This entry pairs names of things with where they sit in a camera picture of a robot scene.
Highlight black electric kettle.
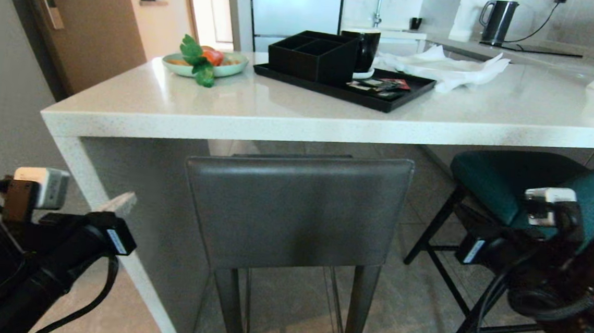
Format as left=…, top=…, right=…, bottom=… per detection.
left=477, top=0, right=520, bottom=46

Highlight white cloth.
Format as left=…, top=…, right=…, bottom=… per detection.
left=371, top=40, right=512, bottom=97

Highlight green upholstered bar stool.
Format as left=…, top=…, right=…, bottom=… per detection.
left=398, top=142, right=594, bottom=333

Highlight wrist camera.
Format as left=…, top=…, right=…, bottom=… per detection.
left=520, top=185, right=587, bottom=244
left=0, top=164, right=71, bottom=227

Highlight brown wooden door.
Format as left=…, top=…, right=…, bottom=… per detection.
left=2, top=0, right=152, bottom=100

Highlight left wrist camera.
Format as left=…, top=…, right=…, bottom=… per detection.
left=0, top=164, right=71, bottom=227

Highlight black serving tray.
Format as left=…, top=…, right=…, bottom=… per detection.
left=250, top=59, right=438, bottom=117

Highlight black kettle power cord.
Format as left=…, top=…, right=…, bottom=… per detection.
left=503, top=0, right=568, bottom=48

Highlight dark sachet packets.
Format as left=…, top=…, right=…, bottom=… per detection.
left=345, top=75, right=412, bottom=102

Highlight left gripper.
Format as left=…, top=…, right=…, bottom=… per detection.
left=33, top=185, right=141, bottom=286

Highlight orange tomato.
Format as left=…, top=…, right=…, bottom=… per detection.
left=202, top=48, right=226, bottom=67

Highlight grey leather bar stool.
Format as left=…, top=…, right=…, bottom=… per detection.
left=174, top=143, right=416, bottom=333

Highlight pale green plate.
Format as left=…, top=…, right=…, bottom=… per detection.
left=161, top=47, right=250, bottom=82

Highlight black induction hob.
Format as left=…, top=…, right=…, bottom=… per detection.
left=478, top=40, right=585, bottom=58

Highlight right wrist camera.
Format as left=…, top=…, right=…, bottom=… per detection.
left=520, top=185, right=587, bottom=244

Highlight white refrigerator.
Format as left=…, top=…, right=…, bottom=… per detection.
left=244, top=0, right=345, bottom=58

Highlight black compartment organizer box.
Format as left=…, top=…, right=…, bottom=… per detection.
left=265, top=27, right=361, bottom=87

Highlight grey tall cabinet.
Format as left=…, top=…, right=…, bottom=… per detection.
left=0, top=0, right=82, bottom=219

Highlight white stone kitchen counter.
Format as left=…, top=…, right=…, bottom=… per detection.
left=25, top=9, right=594, bottom=333

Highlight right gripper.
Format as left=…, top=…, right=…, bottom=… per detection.
left=454, top=219, right=537, bottom=271

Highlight green leafy vegetable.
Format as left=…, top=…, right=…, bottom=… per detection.
left=177, top=33, right=219, bottom=89

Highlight black mug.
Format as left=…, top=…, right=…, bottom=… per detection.
left=338, top=27, right=382, bottom=75

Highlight black cable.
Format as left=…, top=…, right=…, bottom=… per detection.
left=29, top=249, right=120, bottom=333
left=472, top=247, right=537, bottom=333

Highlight chrome kitchen faucet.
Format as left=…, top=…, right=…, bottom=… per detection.
left=372, top=0, right=397, bottom=29

